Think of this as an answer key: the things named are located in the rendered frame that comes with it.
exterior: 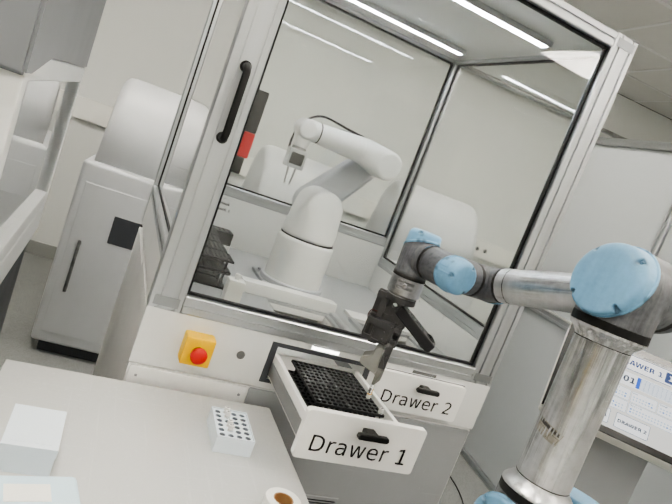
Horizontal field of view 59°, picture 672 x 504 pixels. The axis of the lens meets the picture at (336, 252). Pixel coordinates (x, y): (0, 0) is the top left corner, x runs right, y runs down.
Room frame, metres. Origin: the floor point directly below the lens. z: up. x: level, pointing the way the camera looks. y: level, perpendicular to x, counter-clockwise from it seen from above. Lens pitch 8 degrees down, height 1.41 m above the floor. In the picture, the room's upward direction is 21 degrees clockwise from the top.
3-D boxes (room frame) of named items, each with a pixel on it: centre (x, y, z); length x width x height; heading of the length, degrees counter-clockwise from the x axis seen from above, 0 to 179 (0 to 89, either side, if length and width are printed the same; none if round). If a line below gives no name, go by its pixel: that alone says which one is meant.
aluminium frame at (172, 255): (1.95, 0.08, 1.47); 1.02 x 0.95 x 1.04; 113
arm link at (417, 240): (1.30, -0.17, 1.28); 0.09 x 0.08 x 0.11; 33
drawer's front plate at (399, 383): (1.61, -0.36, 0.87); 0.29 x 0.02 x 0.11; 113
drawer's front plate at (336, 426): (1.20, -0.19, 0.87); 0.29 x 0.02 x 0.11; 113
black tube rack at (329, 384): (1.38, -0.12, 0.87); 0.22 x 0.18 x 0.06; 23
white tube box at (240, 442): (1.22, 0.08, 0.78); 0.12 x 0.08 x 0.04; 21
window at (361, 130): (1.53, -0.10, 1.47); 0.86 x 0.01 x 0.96; 113
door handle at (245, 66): (1.31, 0.32, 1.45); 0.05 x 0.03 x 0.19; 23
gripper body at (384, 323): (1.30, -0.16, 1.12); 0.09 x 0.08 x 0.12; 81
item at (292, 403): (1.39, -0.11, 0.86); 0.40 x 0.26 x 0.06; 23
